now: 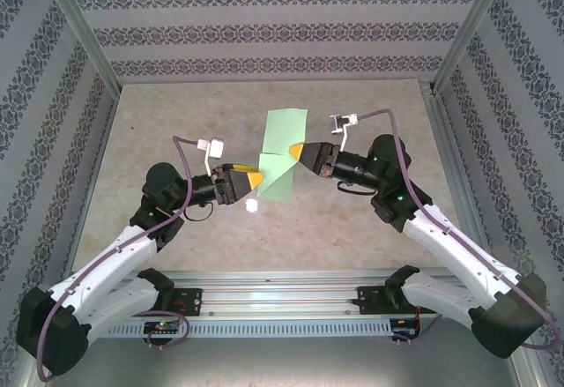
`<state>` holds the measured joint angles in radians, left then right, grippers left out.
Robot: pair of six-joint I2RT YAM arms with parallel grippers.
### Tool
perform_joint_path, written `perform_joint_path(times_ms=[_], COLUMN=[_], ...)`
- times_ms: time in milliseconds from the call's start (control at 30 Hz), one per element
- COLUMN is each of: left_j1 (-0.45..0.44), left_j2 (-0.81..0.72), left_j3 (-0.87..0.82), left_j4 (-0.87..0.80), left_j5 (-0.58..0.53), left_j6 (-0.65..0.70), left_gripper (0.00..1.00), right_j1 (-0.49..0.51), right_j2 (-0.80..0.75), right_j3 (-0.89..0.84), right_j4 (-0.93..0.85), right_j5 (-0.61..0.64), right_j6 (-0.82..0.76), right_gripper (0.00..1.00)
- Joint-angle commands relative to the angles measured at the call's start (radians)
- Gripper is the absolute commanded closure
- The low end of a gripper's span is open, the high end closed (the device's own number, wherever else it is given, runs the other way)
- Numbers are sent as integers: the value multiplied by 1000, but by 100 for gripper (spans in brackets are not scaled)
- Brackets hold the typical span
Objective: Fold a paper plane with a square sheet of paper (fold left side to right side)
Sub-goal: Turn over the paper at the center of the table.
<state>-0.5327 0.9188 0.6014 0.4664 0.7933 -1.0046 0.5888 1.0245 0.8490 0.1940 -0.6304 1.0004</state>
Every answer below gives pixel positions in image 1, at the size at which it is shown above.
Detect white left camera bracket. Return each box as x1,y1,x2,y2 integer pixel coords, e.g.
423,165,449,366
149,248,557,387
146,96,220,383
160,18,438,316
197,138,213,176

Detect grey sheet metal tray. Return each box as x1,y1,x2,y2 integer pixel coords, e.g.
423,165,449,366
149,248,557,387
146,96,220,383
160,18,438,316
83,337,516,387

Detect wide aluminium side rail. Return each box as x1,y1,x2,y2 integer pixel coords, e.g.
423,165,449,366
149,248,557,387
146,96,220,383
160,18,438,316
420,80,501,276

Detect slotted white cable duct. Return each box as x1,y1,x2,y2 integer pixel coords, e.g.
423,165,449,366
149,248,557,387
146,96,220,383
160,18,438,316
108,321,394,339

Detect short black cable loop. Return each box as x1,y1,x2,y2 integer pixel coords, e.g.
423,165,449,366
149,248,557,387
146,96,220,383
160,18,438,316
183,203,216,223
337,179,376,197

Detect white camera bracket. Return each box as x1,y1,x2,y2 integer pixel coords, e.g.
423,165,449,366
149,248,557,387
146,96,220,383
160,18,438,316
338,112,360,151
197,138,213,176

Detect white right camera bracket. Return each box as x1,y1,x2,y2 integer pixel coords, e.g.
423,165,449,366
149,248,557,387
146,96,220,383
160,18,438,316
338,112,360,151

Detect aluminium frame post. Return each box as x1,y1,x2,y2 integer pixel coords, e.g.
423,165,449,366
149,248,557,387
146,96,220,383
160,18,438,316
37,0,121,93
506,351,545,387
434,0,516,95

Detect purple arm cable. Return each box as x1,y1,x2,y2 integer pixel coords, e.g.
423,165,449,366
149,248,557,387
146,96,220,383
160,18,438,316
357,108,564,353
37,134,202,382

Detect small circuit board green light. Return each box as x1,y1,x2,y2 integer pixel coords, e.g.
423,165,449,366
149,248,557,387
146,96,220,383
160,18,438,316
144,320,181,334

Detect thin aluminium side rail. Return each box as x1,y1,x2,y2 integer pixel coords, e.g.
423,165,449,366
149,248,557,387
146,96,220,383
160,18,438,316
65,89,121,280

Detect small circuit board blue light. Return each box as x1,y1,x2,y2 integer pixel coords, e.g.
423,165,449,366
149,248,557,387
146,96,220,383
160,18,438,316
390,317,420,334

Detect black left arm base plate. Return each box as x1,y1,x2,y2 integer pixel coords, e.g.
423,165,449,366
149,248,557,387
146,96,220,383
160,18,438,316
167,287,204,317

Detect long aluminium mounting rail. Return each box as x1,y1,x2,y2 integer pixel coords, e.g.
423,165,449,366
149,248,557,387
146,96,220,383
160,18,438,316
87,271,475,317

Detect light green paper sheet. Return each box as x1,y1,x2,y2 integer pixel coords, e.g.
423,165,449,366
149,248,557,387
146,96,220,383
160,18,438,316
255,108,308,205

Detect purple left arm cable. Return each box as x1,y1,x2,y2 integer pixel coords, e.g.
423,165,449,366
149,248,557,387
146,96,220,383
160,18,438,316
37,134,202,382

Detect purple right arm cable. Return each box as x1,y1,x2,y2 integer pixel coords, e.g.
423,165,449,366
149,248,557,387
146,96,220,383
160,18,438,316
357,108,564,353

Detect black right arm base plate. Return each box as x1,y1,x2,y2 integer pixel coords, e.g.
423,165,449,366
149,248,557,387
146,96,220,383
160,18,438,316
356,285,438,316

